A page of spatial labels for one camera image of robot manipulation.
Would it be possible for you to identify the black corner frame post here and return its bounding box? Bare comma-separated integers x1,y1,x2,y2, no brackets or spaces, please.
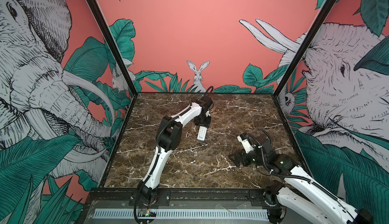
86,0,138,97
273,0,336,97

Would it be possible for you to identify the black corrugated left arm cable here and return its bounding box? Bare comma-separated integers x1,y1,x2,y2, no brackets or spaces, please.
133,114,183,224

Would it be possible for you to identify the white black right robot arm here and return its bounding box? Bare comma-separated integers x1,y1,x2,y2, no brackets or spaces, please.
229,132,374,224

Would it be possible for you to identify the white remote control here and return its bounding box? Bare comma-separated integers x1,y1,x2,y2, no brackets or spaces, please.
197,126,208,141

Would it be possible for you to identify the black left corner frame post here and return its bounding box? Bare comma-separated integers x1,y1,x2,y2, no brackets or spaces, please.
86,0,138,97

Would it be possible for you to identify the white ventilation grille strip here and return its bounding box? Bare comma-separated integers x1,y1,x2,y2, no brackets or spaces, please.
92,208,268,221

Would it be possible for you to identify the black right corner frame post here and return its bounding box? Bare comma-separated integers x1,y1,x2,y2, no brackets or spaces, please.
273,0,336,97

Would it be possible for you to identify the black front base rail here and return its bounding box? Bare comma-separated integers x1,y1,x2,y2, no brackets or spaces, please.
86,188,280,209

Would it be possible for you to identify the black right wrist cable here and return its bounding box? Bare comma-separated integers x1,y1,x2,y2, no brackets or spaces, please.
247,129,341,200

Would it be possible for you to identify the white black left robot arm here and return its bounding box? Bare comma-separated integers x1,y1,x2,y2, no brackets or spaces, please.
137,95,213,205

